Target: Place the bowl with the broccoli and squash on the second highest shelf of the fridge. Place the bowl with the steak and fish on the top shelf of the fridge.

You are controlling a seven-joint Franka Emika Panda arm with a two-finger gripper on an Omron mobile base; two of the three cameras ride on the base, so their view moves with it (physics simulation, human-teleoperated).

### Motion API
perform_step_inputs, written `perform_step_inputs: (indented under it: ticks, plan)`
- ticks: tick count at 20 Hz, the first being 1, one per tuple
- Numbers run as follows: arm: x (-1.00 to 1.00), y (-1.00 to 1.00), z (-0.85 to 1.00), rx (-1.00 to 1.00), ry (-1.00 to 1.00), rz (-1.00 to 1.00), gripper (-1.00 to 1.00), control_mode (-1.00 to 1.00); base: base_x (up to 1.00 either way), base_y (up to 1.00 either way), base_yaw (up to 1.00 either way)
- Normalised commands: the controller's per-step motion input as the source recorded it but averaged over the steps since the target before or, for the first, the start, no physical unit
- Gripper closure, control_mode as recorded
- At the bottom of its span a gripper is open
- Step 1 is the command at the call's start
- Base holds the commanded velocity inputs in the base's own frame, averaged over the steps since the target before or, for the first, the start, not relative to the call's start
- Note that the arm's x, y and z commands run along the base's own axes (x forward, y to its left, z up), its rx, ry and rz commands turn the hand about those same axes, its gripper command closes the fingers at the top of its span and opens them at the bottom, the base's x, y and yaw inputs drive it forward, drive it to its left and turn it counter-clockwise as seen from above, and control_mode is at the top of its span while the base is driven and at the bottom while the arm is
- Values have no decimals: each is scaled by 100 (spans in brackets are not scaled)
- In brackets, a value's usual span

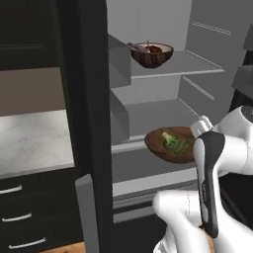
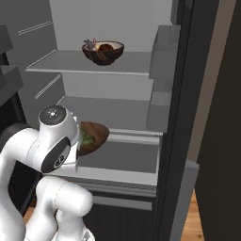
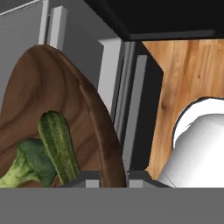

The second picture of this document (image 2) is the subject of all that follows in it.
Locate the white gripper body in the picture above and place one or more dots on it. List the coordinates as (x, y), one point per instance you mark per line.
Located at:
(74, 153)

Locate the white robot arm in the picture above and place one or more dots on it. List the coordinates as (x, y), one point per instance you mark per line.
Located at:
(19, 150)

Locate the green broccoli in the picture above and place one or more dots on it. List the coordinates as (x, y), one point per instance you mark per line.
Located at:
(86, 139)

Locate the brown bowl with broccoli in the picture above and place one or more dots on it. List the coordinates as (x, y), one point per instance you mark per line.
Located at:
(99, 135)

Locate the grey fridge drawer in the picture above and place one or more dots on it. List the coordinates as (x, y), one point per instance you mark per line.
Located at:
(125, 157)

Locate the grey fridge shelf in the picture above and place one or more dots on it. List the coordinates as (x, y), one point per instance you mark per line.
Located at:
(125, 113)
(78, 62)

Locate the dark fridge door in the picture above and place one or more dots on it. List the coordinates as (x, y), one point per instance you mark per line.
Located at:
(183, 94)
(9, 116)

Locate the brown bowl with steak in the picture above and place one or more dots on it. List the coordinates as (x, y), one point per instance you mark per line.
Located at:
(103, 56)

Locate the grey fish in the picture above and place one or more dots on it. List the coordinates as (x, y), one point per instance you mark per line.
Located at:
(90, 44)

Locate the red-brown steak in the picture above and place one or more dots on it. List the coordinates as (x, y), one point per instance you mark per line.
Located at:
(106, 47)

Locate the grey fridge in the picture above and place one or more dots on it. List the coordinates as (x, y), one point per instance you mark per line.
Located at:
(125, 28)

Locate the dark freezer drawer front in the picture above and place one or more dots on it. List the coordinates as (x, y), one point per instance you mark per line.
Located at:
(125, 224)

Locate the grey door bin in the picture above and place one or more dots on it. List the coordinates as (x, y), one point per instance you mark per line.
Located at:
(158, 109)
(9, 83)
(4, 39)
(164, 53)

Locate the dark brown cabinet panel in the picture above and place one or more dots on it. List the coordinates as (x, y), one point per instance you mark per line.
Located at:
(224, 125)

